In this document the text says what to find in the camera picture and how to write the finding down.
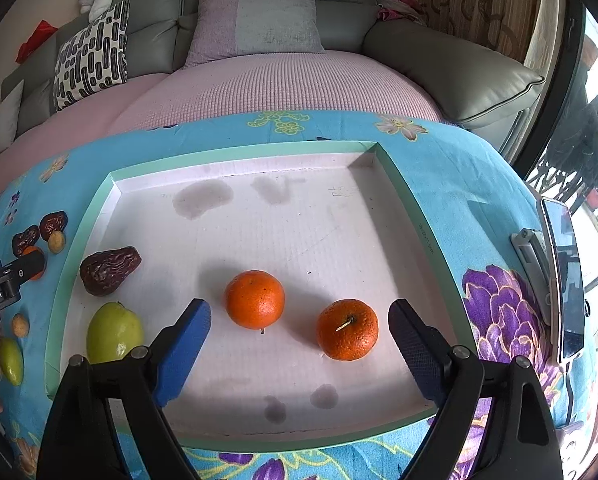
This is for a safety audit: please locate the lilac grey cushion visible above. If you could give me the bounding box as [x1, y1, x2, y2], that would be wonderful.
[185, 0, 323, 67]

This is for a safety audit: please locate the small round red date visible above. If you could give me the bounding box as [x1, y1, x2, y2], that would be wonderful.
[38, 211, 68, 242]

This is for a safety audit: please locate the red bag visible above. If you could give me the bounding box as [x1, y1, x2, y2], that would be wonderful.
[16, 20, 58, 65]

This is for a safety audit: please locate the grey leather sofa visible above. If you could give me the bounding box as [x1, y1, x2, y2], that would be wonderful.
[0, 0, 543, 148]

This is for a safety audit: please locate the orange tangerine with stem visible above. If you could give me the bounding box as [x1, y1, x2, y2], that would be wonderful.
[316, 299, 379, 362]

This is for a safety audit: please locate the smartphone on stand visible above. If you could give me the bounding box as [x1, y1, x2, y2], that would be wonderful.
[511, 197, 587, 365]

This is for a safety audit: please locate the brown longan near date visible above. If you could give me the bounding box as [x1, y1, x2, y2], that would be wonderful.
[47, 230, 66, 255]

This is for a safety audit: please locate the light grey cushion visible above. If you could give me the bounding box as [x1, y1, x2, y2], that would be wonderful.
[0, 80, 24, 154]

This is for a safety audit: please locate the brown patterned curtain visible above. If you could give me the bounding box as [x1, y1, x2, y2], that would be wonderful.
[419, 0, 540, 62]

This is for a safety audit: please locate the large green jujube fruit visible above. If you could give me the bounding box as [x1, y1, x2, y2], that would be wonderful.
[86, 301, 144, 364]

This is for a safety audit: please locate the brown longan near green fruit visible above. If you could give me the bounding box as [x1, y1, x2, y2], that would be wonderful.
[10, 313, 30, 338]

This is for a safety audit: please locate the small green jujube fruit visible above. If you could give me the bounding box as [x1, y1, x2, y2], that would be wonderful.
[0, 337, 24, 386]

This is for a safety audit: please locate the pink floral cloth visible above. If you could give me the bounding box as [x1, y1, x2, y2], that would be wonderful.
[376, 0, 426, 26]

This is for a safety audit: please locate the blue floral tablecloth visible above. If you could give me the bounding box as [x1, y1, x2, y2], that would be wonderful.
[0, 110, 598, 479]

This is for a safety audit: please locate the large wrinkled red date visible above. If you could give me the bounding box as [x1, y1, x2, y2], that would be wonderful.
[78, 246, 142, 297]

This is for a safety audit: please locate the pink sofa seat cover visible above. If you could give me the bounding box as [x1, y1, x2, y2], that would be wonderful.
[0, 51, 443, 194]

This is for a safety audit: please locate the black white patterned cushion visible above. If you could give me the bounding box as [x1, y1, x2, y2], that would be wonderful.
[52, 0, 131, 112]

